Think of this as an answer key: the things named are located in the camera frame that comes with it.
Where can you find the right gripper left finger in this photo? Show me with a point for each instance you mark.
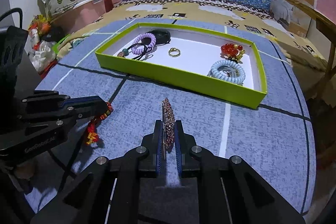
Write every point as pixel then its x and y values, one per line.
pixel 107 191

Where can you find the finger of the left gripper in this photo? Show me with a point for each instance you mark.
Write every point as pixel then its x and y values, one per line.
pixel 43 99
pixel 70 110

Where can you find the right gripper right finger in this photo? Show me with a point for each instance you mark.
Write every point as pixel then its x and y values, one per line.
pixel 229 190

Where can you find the red gold knot ornament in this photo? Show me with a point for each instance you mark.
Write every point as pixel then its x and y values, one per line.
pixel 91 135

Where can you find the black cord round charm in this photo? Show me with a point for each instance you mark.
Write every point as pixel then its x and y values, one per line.
pixel 138 49

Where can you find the pink rhinestone hair clip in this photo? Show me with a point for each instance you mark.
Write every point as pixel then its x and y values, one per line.
pixel 168 120

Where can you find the black wristband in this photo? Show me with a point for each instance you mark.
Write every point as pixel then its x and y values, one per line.
pixel 162 37

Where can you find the red bead hair clip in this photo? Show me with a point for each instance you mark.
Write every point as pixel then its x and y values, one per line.
pixel 232 52

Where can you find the white plastic bag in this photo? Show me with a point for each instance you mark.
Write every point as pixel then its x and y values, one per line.
pixel 43 56

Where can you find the blue grid bedspread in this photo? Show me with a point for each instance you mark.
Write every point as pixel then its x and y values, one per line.
pixel 276 139

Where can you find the pink storage box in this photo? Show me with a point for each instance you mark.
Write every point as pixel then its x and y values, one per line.
pixel 82 14

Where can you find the green shallow cardboard box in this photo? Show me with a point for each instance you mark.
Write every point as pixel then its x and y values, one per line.
pixel 186 62

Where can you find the tan cartoon bed sheet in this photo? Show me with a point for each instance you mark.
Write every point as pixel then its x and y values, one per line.
pixel 229 14

